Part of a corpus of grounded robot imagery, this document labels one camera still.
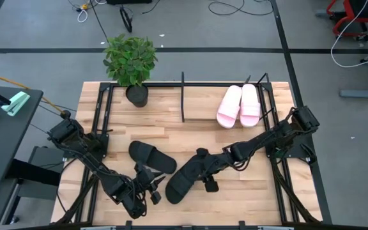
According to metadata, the pink slide sandal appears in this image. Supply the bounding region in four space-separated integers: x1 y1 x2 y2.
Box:
215 84 243 130
239 83 262 128

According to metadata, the black metal table frame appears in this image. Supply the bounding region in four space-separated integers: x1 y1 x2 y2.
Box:
56 81 324 230

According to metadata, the mint green stapler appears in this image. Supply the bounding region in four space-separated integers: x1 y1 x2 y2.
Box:
1 91 31 117

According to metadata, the black plant pot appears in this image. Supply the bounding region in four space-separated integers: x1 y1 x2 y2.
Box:
125 84 149 108

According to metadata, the long white cable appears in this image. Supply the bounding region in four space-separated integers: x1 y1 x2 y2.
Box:
330 0 368 68

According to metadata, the wooden shelf with black frame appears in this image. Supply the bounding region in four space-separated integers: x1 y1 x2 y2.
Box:
179 72 275 124

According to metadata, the green leafy plant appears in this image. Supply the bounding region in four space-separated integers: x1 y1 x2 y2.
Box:
102 33 158 87

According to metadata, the black box on floor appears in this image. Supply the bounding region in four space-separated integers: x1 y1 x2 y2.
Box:
106 0 153 5

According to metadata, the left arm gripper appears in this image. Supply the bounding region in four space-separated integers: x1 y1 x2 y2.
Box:
134 161 166 205

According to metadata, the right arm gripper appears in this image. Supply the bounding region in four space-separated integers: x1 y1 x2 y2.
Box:
188 148 228 193

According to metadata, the black side desk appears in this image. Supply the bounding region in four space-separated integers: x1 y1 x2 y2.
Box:
0 84 44 183

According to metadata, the red and black cart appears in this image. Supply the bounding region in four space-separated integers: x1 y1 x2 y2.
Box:
326 0 368 42

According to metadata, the black slide sandal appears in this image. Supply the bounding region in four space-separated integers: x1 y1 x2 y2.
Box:
164 155 209 205
128 140 178 175

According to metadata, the thin black floor cable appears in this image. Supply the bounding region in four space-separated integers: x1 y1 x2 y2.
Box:
89 0 109 42

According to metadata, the black strap loop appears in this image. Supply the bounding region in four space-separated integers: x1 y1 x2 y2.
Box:
119 5 134 33

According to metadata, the white coiled cable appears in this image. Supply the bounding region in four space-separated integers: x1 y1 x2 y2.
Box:
76 8 89 24

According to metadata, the black looped floor cable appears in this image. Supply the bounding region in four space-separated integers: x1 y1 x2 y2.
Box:
208 0 274 16

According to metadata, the grey desk foot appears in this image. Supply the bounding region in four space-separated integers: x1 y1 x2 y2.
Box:
339 83 368 99

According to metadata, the yellow pole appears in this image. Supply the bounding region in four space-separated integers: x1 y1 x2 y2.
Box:
0 69 72 118

